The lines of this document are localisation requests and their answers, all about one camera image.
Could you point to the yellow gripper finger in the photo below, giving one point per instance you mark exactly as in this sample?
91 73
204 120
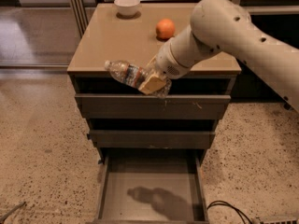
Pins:
151 84
151 63

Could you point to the clear plastic water bottle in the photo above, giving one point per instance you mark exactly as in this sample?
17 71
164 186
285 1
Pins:
133 75

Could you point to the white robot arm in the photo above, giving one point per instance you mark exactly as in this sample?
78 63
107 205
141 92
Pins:
220 25

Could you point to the grey drawer cabinet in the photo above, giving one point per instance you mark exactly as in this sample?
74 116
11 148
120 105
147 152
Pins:
111 37

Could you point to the top grey drawer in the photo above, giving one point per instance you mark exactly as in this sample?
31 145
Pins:
149 107

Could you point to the middle grey drawer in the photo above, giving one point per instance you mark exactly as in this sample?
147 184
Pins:
152 139

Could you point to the open bottom grey drawer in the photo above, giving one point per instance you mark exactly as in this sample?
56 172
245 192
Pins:
158 189

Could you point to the orange fruit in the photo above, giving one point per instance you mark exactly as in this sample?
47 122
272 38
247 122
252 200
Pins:
165 29

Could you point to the white ceramic bowl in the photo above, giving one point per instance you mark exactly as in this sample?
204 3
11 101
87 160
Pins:
127 8

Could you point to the grey floor vent box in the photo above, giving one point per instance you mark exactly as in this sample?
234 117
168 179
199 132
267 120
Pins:
276 220

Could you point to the grey metal rod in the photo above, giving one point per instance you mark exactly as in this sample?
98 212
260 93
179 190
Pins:
10 212

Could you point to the metal window frame rail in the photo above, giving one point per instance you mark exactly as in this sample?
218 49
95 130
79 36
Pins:
80 15

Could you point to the dark object at wall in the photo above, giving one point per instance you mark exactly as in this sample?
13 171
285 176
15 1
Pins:
287 106

